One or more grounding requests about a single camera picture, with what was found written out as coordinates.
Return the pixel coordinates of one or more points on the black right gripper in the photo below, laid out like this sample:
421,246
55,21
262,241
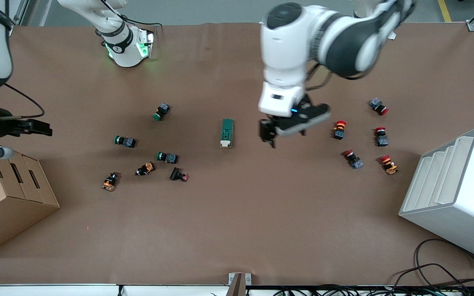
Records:
1,126

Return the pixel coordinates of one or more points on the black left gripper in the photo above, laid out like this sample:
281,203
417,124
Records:
268,130

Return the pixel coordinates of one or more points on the green load switch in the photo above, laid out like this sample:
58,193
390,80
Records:
227,133

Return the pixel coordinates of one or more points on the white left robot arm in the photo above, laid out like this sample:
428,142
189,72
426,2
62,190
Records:
294,53

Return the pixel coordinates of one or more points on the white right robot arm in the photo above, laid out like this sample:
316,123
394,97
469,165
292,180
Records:
128,49

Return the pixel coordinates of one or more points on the red button orange contact block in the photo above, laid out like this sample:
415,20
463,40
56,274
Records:
339,130
389,165

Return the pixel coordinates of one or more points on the brown cardboard box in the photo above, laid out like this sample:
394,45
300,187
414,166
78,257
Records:
10,197

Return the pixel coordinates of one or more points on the green mushroom push button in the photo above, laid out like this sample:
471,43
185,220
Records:
161,112
168,157
126,142

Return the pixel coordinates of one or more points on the red button blue contact block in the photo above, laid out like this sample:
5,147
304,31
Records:
378,105
354,160
381,137

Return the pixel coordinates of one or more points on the black button red tip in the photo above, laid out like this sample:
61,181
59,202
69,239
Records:
177,174

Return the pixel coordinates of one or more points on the small white paper scrap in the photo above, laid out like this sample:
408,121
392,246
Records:
393,36

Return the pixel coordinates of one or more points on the white slotted storage box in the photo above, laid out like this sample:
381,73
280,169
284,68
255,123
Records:
459,197

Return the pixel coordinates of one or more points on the black selector switch orange block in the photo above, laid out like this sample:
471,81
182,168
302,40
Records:
145,169
110,181

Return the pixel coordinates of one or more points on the metal table edge bracket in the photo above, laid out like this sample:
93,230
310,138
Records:
239,283

